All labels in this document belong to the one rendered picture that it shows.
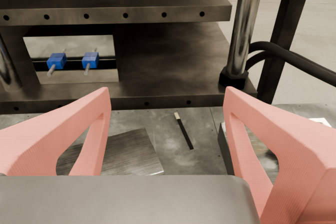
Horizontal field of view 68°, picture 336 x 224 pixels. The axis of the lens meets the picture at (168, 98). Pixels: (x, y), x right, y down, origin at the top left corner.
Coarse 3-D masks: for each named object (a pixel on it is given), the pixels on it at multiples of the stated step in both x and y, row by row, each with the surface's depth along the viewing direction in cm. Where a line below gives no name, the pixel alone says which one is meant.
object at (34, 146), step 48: (96, 96) 11; (0, 144) 6; (48, 144) 7; (96, 144) 11; (0, 192) 5; (48, 192) 5; (96, 192) 5; (144, 192) 5; (192, 192) 5; (240, 192) 5
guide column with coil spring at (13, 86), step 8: (0, 40) 74; (0, 48) 74; (0, 56) 75; (8, 56) 77; (0, 64) 76; (8, 64) 78; (0, 72) 78; (8, 72) 79; (16, 72) 82; (0, 80) 80; (8, 80) 80; (16, 80) 82; (8, 88) 81; (16, 88) 83
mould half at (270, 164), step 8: (320, 120) 60; (224, 128) 58; (248, 128) 58; (224, 136) 56; (248, 136) 56; (256, 136) 56; (224, 144) 57; (256, 144) 45; (264, 144) 45; (224, 152) 57; (256, 152) 43; (264, 152) 43; (272, 152) 43; (224, 160) 57; (264, 160) 42; (272, 160) 42; (232, 168) 51; (264, 168) 41; (272, 168) 41; (272, 176) 40; (272, 184) 40
